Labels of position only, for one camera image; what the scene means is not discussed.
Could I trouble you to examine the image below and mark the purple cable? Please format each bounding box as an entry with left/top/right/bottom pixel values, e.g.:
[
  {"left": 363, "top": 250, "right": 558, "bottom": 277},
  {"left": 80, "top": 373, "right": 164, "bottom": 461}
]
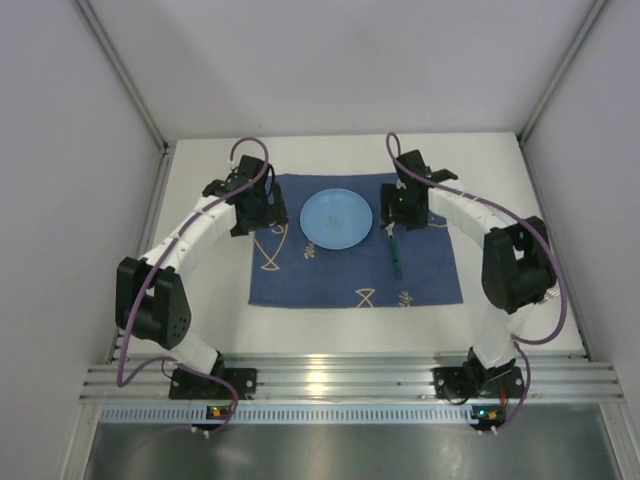
[
  {"left": 115, "top": 137, "right": 239, "bottom": 436},
  {"left": 385, "top": 131, "right": 569, "bottom": 435}
]

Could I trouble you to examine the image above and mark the aluminium mounting rail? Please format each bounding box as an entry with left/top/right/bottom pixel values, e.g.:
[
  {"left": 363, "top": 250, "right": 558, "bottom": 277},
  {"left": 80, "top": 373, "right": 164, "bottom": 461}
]
[{"left": 80, "top": 354, "right": 624, "bottom": 403}]

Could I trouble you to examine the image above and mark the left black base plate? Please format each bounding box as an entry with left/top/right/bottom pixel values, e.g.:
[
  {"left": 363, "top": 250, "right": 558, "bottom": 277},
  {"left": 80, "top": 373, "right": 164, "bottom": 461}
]
[{"left": 168, "top": 367, "right": 259, "bottom": 401}]

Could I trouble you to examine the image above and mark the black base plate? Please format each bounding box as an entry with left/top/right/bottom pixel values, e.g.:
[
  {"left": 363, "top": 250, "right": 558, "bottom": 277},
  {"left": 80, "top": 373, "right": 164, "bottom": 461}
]
[
  {"left": 168, "top": 367, "right": 259, "bottom": 401},
  {"left": 433, "top": 367, "right": 525, "bottom": 403}
]

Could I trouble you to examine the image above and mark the perforated grey cable duct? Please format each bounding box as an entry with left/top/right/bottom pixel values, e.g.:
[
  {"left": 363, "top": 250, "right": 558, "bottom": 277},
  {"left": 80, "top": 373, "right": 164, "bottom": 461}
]
[{"left": 100, "top": 403, "right": 504, "bottom": 425}]

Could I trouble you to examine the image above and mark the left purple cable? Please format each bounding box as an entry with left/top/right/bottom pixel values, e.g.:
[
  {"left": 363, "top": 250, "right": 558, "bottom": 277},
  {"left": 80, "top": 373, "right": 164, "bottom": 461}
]
[{"left": 115, "top": 137, "right": 239, "bottom": 436}]

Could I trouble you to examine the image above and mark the aluminium frame post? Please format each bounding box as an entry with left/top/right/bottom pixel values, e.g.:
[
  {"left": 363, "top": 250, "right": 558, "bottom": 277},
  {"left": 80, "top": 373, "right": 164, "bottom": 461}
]
[
  {"left": 516, "top": 0, "right": 611, "bottom": 148},
  {"left": 70, "top": 0, "right": 168, "bottom": 152}
]

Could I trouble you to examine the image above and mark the metal spoon teal handle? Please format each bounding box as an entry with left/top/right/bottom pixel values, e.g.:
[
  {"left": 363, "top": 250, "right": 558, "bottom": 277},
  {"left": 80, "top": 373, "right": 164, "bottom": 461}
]
[{"left": 385, "top": 223, "right": 403, "bottom": 280}]

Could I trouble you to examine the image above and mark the left aluminium frame post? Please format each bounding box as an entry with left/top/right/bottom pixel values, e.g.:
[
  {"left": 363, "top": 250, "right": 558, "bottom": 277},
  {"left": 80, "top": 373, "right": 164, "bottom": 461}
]
[{"left": 70, "top": 0, "right": 168, "bottom": 152}]

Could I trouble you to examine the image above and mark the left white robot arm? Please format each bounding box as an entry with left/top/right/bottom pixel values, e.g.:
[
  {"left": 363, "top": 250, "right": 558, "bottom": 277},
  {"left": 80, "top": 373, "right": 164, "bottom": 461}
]
[{"left": 115, "top": 155, "right": 288, "bottom": 376}]

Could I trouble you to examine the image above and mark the right aluminium frame post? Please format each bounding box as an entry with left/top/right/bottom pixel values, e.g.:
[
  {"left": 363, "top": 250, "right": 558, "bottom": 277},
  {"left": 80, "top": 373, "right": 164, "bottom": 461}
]
[{"left": 516, "top": 0, "right": 611, "bottom": 148}]

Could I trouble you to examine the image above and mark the blue cloth placemat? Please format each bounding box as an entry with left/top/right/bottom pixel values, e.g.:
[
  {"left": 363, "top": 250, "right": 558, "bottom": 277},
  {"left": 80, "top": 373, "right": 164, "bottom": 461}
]
[{"left": 249, "top": 173, "right": 463, "bottom": 309}]

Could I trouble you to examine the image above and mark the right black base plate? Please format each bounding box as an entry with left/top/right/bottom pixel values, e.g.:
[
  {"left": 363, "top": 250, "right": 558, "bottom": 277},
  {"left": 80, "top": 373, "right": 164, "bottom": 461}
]
[{"left": 433, "top": 367, "right": 525, "bottom": 403}]

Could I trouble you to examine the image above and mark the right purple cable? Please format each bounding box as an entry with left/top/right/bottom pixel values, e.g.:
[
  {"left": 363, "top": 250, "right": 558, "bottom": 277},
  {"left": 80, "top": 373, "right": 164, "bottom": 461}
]
[{"left": 385, "top": 131, "right": 569, "bottom": 435}]

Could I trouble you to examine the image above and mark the light blue plastic plate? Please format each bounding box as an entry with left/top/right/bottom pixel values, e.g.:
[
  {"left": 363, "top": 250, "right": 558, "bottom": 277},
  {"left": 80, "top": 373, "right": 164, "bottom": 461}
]
[{"left": 299, "top": 188, "right": 373, "bottom": 250}]

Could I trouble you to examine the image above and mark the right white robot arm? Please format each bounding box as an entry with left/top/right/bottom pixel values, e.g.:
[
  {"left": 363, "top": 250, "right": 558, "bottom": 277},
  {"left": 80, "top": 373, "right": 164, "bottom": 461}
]
[{"left": 380, "top": 150, "right": 557, "bottom": 376}]

